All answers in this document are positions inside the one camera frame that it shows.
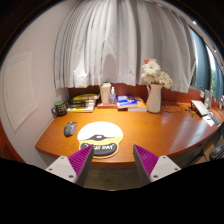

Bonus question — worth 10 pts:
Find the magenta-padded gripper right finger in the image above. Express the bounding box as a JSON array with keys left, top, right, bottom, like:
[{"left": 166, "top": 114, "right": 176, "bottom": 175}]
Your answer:
[{"left": 132, "top": 143, "right": 182, "bottom": 186}]

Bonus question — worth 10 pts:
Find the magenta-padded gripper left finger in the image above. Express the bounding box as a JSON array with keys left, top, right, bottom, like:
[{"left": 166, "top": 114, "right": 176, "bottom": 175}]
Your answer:
[{"left": 45, "top": 144, "right": 95, "bottom": 188}]

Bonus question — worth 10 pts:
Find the grey black gaming mouse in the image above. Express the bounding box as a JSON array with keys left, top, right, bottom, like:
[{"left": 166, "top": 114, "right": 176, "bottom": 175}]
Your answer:
[{"left": 63, "top": 121, "right": 78, "bottom": 138}]

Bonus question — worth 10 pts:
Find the white round printed mouse pad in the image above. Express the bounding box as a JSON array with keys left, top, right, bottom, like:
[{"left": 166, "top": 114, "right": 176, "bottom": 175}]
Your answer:
[{"left": 77, "top": 121, "right": 124, "bottom": 160}]

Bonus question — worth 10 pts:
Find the dark mug with green inside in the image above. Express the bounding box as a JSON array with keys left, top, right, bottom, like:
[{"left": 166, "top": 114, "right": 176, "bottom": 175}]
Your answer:
[{"left": 51, "top": 100, "right": 69, "bottom": 117}]

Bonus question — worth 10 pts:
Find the yellow book with white pages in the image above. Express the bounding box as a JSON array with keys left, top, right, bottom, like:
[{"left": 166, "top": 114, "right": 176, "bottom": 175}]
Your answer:
[{"left": 66, "top": 105, "right": 96, "bottom": 113}]

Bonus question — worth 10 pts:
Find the orange book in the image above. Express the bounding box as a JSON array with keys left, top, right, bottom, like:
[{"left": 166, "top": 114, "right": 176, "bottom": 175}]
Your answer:
[{"left": 127, "top": 97, "right": 148, "bottom": 113}]

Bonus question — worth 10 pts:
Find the white flat electronic device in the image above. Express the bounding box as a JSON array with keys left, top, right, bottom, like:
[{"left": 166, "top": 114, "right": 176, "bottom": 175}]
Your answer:
[{"left": 190, "top": 99, "right": 210, "bottom": 118}]

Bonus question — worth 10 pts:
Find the yellow and black book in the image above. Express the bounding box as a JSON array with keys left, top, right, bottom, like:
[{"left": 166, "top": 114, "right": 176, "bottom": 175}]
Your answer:
[{"left": 71, "top": 93, "right": 101, "bottom": 102}]

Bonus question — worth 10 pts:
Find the blue book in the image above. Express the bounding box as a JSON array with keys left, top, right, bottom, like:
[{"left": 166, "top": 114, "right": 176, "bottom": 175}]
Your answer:
[{"left": 116, "top": 94, "right": 139, "bottom": 110}]

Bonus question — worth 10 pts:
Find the red book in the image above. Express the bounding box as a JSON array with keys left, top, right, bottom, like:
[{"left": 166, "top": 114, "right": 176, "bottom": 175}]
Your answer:
[{"left": 96, "top": 101, "right": 118, "bottom": 109}]

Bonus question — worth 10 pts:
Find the cream lidded tumbler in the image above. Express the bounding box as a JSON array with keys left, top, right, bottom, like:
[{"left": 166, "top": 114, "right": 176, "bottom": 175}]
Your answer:
[{"left": 100, "top": 82, "right": 112, "bottom": 104}]

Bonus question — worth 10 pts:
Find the clear spray bottle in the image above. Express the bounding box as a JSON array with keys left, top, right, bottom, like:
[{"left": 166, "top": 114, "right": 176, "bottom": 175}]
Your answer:
[{"left": 109, "top": 86, "right": 117, "bottom": 105}]

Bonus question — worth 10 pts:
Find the window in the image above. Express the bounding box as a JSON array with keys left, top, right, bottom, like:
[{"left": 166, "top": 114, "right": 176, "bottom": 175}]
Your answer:
[{"left": 189, "top": 27, "right": 224, "bottom": 101}]

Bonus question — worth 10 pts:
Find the white curtain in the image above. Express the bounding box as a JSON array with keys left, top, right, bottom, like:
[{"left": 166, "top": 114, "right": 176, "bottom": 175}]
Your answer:
[{"left": 53, "top": 0, "right": 198, "bottom": 94}]

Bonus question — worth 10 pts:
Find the black cable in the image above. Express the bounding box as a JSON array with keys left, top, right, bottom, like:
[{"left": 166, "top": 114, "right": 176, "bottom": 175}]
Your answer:
[{"left": 161, "top": 87, "right": 184, "bottom": 114}]

